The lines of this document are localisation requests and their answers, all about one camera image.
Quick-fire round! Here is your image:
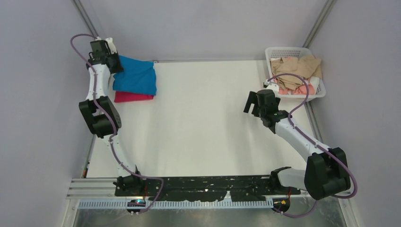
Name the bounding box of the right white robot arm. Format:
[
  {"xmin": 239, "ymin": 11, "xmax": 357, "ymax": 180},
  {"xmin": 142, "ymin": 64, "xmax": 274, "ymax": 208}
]
[{"xmin": 244, "ymin": 89, "xmax": 353, "ymax": 200}]

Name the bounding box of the black taped mounting plate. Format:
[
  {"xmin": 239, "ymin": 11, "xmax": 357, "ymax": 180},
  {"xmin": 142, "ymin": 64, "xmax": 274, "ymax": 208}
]
[{"xmin": 113, "ymin": 175, "xmax": 301, "ymax": 202}]

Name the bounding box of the aluminium frame rail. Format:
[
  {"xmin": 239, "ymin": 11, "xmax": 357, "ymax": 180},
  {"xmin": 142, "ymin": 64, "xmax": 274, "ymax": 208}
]
[{"xmin": 66, "ymin": 177, "xmax": 352, "ymax": 210}]

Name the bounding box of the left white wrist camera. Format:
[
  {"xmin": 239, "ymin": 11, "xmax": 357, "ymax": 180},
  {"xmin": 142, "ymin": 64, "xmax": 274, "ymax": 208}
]
[{"xmin": 95, "ymin": 36, "xmax": 118, "ymax": 54}]

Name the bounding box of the beige t-shirt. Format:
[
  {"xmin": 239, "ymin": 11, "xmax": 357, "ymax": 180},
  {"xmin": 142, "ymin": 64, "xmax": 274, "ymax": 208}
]
[{"xmin": 270, "ymin": 54, "xmax": 323, "ymax": 90}]

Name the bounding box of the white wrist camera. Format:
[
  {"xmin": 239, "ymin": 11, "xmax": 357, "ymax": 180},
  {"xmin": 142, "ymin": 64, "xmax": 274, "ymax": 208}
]
[
  {"xmin": 95, "ymin": 36, "xmax": 118, "ymax": 54},
  {"xmin": 263, "ymin": 80, "xmax": 280, "ymax": 94}
]

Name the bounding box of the folded red t-shirt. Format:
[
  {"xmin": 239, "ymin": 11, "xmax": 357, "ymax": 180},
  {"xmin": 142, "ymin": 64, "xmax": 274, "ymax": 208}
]
[{"xmin": 114, "ymin": 91, "xmax": 154, "ymax": 103}]

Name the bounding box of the white plastic laundry basket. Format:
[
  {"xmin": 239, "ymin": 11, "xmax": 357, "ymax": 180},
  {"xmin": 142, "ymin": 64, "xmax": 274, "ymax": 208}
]
[{"xmin": 265, "ymin": 47, "xmax": 326, "ymax": 101}]

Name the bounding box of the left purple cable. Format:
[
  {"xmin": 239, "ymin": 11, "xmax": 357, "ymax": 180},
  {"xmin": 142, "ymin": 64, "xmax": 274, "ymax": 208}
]
[{"xmin": 70, "ymin": 34, "xmax": 165, "ymax": 214}]

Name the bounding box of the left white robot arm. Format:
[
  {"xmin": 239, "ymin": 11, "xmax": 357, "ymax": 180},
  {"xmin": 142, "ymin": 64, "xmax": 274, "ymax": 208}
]
[{"xmin": 78, "ymin": 37, "xmax": 146, "ymax": 196}]

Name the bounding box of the pink t-shirt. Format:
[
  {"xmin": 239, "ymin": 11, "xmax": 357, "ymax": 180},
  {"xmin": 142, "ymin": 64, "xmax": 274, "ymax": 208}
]
[{"xmin": 273, "ymin": 76, "xmax": 307, "ymax": 95}]

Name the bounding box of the blue t-shirt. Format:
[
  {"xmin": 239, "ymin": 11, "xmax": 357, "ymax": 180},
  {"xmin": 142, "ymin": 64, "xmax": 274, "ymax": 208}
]
[{"xmin": 113, "ymin": 55, "xmax": 157, "ymax": 96}]

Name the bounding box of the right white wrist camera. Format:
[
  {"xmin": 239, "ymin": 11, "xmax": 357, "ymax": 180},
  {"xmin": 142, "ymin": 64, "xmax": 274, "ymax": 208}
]
[{"xmin": 263, "ymin": 80, "xmax": 280, "ymax": 94}]

